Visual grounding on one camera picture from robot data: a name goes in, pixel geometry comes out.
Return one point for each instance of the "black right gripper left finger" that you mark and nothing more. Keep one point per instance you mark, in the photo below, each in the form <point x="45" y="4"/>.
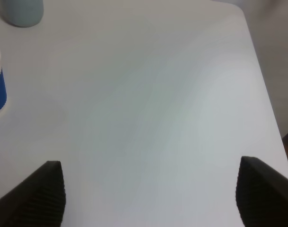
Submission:
<point x="38" y="201"/>

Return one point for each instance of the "teal plastic cup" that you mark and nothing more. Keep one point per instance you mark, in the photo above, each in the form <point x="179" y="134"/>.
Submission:
<point x="23" y="13"/>

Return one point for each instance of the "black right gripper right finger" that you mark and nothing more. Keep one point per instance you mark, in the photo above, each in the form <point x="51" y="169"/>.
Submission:
<point x="261" y="194"/>

